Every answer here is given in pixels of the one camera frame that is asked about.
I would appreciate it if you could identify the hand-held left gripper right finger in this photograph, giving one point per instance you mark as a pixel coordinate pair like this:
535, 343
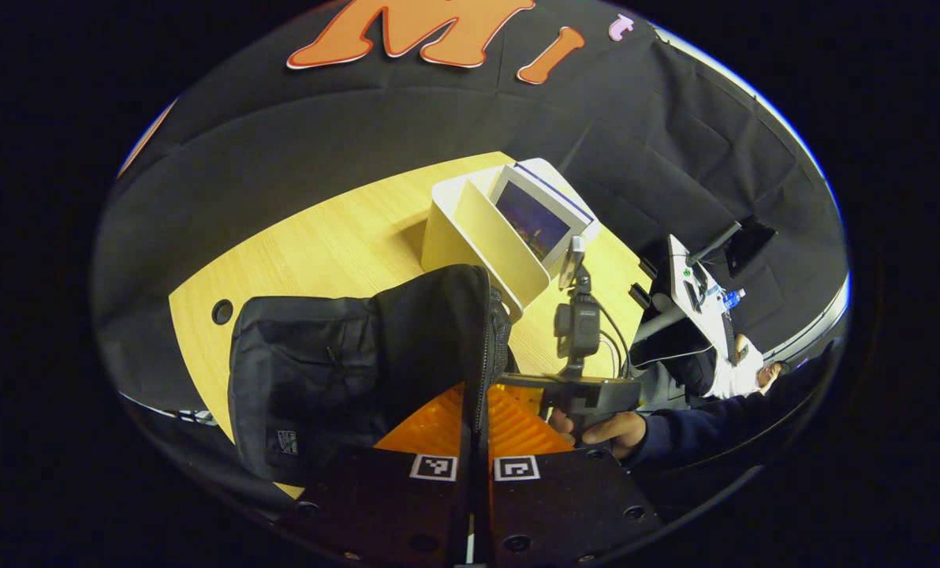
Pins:
565, 505

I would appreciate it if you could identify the blue water bottle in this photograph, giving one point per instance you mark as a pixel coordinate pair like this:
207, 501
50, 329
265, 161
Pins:
732, 299

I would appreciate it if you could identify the black computer monitor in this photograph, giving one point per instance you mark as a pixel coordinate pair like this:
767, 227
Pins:
750, 244

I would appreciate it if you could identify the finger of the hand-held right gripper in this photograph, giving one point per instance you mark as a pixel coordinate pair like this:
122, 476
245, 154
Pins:
529, 382

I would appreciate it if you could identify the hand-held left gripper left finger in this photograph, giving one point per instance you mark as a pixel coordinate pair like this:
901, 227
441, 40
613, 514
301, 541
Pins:
375, 505

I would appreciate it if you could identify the blue cover book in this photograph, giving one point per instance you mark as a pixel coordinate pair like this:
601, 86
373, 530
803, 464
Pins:
533, 221
558, 199

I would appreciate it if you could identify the black office chair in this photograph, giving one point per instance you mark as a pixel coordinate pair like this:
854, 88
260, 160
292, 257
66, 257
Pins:
675, 355

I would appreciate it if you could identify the white bookshelf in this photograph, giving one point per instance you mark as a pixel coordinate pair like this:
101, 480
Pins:
470, 237

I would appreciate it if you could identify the black schoolbag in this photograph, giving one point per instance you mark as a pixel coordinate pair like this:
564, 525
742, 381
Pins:
320, 371

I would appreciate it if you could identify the white office desk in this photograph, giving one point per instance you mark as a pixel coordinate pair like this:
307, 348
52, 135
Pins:
679, 268

